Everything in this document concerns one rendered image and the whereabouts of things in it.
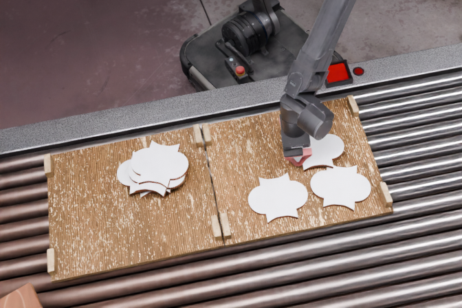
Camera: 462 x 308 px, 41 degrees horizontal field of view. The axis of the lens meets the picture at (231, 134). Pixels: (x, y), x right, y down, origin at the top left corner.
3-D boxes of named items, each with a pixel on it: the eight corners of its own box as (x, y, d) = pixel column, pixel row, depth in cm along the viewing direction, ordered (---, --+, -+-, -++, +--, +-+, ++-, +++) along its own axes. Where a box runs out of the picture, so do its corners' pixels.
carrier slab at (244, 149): (201, 128, 167) (201, 125, 165) (350, 100, 169) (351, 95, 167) (225, 247, 147) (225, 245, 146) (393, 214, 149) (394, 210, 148)
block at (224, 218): (220, 218, 150) (218, 213, 148) (227, 216, 150) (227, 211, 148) (224, 240, 147) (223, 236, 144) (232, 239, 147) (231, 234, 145)
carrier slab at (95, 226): (47, 159, 165) (46, 155, 163) (200, 128, 167) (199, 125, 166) (52, 284, 145) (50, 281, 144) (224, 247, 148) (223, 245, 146)
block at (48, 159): (46, 159, 163) (42, 153, 161) (53, 157, 163) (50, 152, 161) (47, 179, 160) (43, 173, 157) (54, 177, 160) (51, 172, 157)
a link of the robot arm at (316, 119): (315, 68, 144) (292, 69, 138) (352, 93, 138) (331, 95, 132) (294, 111, 150) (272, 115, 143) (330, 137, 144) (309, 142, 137)
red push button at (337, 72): (322, 69, 176) (322, 66, 175) (343, 65, 176) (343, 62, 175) (328, 85, 172) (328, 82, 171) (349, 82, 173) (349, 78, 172)
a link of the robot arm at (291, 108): (292, 84, 144) (274, 98, 142) (313, 100, 140) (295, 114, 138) (293, 103, 149) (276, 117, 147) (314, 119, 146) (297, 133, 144)
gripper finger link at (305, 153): (309, 148, 158) (308, 125, 151) (313, 171, 154) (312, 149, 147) (282, 151, 159) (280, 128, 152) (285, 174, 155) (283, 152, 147)
